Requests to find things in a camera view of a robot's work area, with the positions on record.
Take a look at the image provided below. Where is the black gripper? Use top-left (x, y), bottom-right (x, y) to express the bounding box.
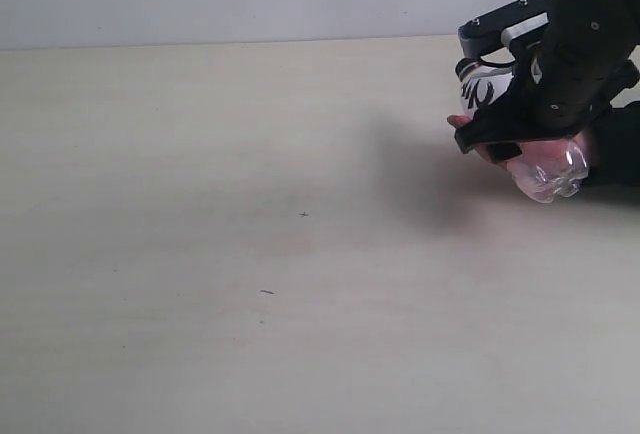
top-left (455, 18), bottom-right (639, 163)

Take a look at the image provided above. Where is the pink white bottle black cap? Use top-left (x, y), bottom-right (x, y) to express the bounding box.
top-left (455, 58), bottom-right (589, 203)

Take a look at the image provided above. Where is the black sleeved forearm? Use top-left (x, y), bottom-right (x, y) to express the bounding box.
top-left (582, 101), bottom-right (639, 187)

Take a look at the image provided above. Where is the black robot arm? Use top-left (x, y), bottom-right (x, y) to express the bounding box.
top-left (455, 0), bottom-right (639, 162)

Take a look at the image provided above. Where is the open human hand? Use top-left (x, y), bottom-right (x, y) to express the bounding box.
top-left (446, 113), bottom-right (601, 175)

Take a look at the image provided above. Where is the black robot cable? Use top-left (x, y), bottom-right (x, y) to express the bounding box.
top-left (477, 51), bottom-right (519, 68)

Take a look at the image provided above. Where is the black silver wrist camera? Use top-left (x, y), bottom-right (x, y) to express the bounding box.
top-left (457, 0), bottom-right (550, 59)

